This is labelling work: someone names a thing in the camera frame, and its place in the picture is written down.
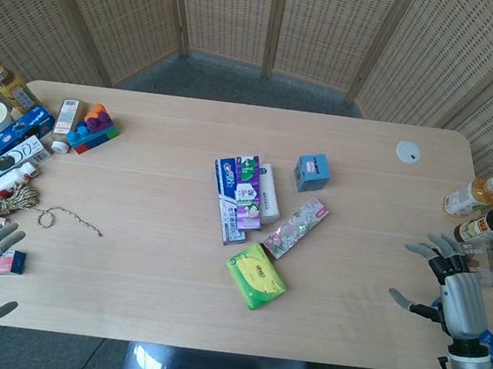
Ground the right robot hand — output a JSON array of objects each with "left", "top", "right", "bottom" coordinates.
[{"left": 383, "top": 228, "right": 493, "bottom": 345}]

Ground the green tissue pack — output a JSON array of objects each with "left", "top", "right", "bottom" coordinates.
[{"left": 220, "top": 240, "right": 293, "bottom": 314}]

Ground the pink navy small box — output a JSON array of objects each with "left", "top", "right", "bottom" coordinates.
[{"left": 0, "top": 247, "right": 27, "bottom": 280}]

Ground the dark tea bottle black cap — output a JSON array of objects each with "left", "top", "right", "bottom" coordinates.
[{"left": 452, "top": 202, "right": 493, "bottom": 246}]

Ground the white red tube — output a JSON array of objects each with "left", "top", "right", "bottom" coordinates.
[{"left": 0, "top": 158, "right": 41, "bottom": 212}]

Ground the yellow juice bottle white cap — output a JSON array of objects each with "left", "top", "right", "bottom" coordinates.
[{"left": 442, "top": 170, "right": 493, "bottom": 223}]

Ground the white cookie box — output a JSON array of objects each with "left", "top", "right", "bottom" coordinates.
[{"left": 0, "top": 131, "right": 55, "bottom": 204}]

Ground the blue cookie box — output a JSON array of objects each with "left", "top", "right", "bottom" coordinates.
[{"left": 0, "top": 101, "right": 58, "bottom": 172}]

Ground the tan jar white label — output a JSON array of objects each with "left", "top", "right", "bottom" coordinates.
[{"left": 49, "top": 97, "right": 88, "bottom": 157}]

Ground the floral pink toothpaste box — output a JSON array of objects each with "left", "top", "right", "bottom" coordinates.
[{"left": 260, "top": 191, "right": 332, "bottom": 265}]

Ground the colourful toy block stack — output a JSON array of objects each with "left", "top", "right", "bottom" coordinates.
[{"left": 64, "top": 99, "right": 125, "bottom": 160}]

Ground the small blue cube box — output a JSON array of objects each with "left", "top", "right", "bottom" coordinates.
[{"left": 290, "top": 150, "right": 335, "bottom": 196}]

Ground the white tube box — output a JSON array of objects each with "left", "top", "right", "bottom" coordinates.
[{"left": 252, "top": 162, "right": 286, "bottom": 227}]

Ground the purple green toothpaste box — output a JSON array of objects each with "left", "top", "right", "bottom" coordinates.
[{"left": 227, "top": 151, "right": 270, "bottom": 234}]

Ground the blue white toothpaste box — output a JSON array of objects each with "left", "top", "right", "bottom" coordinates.
[{"left": 205, "top": 155, "right": 257, "bottom": 249}]

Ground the wooden folding screen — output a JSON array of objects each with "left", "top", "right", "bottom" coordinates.
[{"left": 0, "top": 0, "right": 493, "bottom": 249}]

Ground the white round cable grommet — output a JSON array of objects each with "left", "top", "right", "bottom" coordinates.
[{"left": 393, "top": 139, "right": 425, "bottom": 166}]

